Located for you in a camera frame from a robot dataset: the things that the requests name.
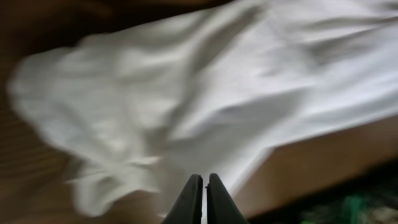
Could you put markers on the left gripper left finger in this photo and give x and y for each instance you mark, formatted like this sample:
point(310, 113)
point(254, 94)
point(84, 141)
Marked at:
point(188, 207)

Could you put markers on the white t-shirt with pixel logo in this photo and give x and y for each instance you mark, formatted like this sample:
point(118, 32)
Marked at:
point(209, 91)

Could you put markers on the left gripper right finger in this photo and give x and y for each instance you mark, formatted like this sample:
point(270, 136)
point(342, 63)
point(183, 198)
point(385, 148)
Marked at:
point(221, 208)

